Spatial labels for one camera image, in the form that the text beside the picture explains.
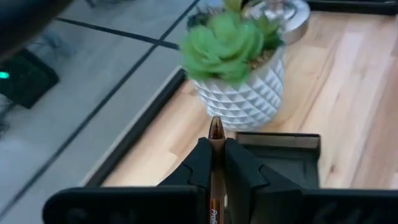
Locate black mesh desk organizer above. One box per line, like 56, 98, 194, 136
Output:
234, 131, 322, 190

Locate black aluminium table frame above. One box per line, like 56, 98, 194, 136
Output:
83, 0, 398, 188

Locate black box with indicator light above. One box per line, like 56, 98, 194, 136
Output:
0, 49, 60, 110

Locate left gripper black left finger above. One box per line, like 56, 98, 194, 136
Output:
42, 137, 213, 224

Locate succulent in white patterned pot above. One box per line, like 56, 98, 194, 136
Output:
179, 0, 286, 132

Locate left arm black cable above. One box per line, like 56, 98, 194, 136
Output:
0, 0, 74, 62

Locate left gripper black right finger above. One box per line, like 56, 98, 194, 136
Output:
223, 138, 398, 224

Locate silver lamp with white shade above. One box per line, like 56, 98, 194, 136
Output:
248, 0, 312, 45

